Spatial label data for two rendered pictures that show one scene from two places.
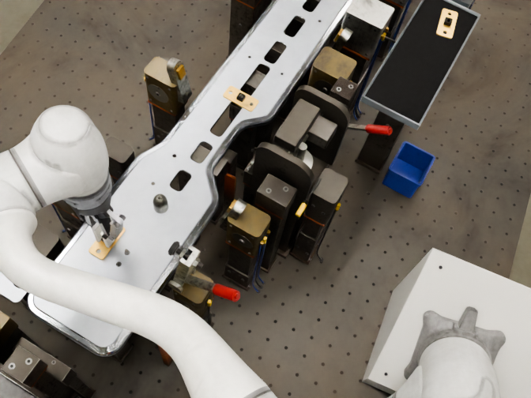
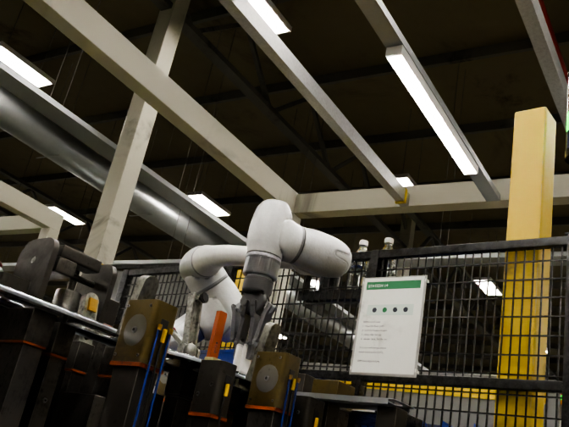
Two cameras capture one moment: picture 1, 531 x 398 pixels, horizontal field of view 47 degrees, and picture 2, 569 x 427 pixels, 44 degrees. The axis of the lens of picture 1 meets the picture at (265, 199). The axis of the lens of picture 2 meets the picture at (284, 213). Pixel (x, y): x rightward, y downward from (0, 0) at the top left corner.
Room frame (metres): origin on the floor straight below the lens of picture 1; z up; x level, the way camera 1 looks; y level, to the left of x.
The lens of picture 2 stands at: (1.97, 0.97, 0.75)
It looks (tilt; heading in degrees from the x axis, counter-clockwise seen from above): 22 degrees up; 202
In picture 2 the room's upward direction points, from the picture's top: 11 degrees clockwise
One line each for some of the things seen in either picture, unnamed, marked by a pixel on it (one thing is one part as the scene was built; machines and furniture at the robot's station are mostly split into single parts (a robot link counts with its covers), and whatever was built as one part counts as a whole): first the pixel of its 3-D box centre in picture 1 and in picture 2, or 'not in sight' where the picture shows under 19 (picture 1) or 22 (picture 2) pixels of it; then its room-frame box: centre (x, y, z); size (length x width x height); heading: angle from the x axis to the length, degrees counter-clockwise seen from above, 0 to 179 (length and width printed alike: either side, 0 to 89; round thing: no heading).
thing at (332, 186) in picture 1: (321, 223); not in sight; (0.62, -0.14, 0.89); 0.09 x 0.08 x 0.38; 70
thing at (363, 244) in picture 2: not in sight; (360, 268); (-0.23, 0.39, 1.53); 0.07 x 0.07 x 0.20
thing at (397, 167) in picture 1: (408, 170); not in sight; (0.90, -0.38, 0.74); 0.11 x 0.10 x 0.09; 160
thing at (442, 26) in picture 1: (447, 22); not in sight; (1.06, -0.34, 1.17); 0.08 x 0.04 x 0.01; 172
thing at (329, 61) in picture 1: (325, 111); not in sight; (0.94, -0.11, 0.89); 0.12 x 0.08 x 0.38; 70
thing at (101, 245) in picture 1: (107, 239); not in sight; (0.43, 0.31, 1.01); 0.08 x 0.04 x 0.01; 160
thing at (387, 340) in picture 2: not in sight; (389, 325); (-0.07, 0.55, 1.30); 0.23 x 0.02 x 0.31; 70
